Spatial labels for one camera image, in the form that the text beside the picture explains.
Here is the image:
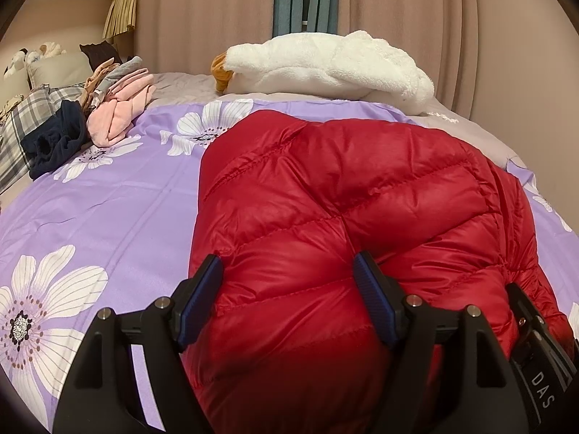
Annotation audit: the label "beige curtain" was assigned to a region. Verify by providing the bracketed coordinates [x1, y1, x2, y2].
[131, 0, 579, 200]

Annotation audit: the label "small plush toys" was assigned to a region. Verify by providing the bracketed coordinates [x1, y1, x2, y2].
[4, 42, 67, 77]

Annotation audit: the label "purple floral bed sheet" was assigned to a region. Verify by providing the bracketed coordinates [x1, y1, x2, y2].
[0, 98, 579, 434]

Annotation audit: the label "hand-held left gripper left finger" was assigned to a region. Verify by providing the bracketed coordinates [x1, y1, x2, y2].
[53, 254, 225, 434]

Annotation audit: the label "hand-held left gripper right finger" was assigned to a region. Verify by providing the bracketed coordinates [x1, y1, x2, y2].
[352, 251, 530, 434]

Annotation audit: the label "beige pillow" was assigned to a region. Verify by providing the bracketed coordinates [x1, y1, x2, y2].
[27, 51, 94, 89]

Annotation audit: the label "dark brown cloth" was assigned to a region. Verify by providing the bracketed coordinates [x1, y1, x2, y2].
[80, 40, 124, 71]

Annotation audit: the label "grey striped clothes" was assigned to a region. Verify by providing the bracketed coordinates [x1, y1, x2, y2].
[80, 56, 150, 110]

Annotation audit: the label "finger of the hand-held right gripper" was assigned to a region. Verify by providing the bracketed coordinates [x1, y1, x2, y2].
[505, 282, 551, 341]

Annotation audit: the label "plaid blanket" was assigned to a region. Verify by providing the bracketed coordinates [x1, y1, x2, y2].
[0, 83, 68, 196]

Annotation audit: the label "red quilted down jacket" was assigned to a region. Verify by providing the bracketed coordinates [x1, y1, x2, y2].
[183, 109, 573, 434]

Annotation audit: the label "navy blue cloth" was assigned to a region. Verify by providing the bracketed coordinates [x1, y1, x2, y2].
[20, 99, 94, 181]

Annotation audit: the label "pink folded clothes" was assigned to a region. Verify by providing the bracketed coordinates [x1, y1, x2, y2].
[86, 69, 157, 148]

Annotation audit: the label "white plush goose toy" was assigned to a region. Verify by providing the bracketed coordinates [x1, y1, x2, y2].
[212, 30, 436, 116]

